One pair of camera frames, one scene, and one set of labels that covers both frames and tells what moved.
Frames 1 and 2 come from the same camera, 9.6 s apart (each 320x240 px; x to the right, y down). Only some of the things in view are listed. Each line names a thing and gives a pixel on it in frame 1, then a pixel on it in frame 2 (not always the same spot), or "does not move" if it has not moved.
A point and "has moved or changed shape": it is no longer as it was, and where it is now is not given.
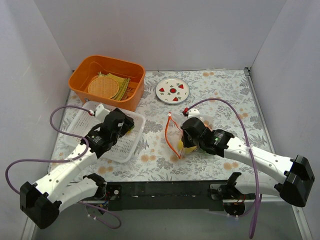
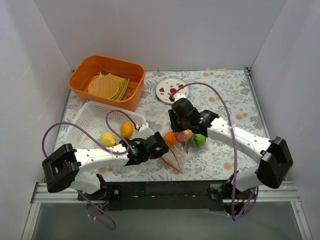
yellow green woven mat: x=123 y=84 does not move
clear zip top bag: x=174 y=133 has moved or changed shape
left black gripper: x=127 y=122 -> x=155 y=145
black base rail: x=182 y=194 does not move
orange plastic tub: x=102 y=80 does not move
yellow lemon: x=185 y=150 has moved or changed shape
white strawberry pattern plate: x=172 y=90 does not move
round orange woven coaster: x=103 y=87 does not move
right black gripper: x=186 y=139 -> x=178 y=121
